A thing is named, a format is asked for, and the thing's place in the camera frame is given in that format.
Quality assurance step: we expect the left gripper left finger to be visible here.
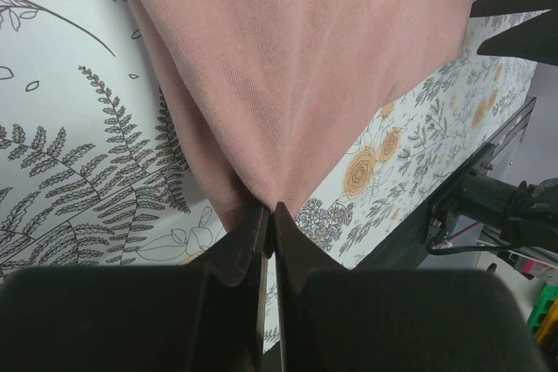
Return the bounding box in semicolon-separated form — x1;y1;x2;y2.
1;204;269;371

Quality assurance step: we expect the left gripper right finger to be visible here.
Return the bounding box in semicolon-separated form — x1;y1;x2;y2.
273;204;548;371

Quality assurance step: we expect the dusty pink printed t-shirt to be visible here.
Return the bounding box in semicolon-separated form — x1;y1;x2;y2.
127;0;473;229

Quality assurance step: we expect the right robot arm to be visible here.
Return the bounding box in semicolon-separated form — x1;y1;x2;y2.
433;0;557;252

